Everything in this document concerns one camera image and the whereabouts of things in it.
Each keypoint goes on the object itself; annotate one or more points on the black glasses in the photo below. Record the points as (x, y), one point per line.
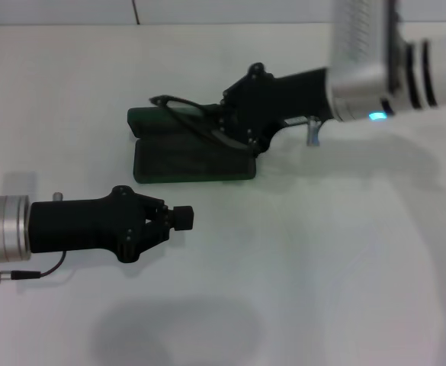
(169, 100)

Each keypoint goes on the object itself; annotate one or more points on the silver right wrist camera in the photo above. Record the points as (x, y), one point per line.
(356, 45)

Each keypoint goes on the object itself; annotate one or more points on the green glasses case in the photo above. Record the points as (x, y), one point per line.
(192, 164)

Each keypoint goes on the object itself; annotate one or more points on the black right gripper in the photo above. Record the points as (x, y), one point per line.
(276, 99)

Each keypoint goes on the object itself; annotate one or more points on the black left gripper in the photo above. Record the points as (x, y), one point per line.
(77, 225)

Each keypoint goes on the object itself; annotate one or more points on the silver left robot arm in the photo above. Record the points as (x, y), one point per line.
(5, 228)

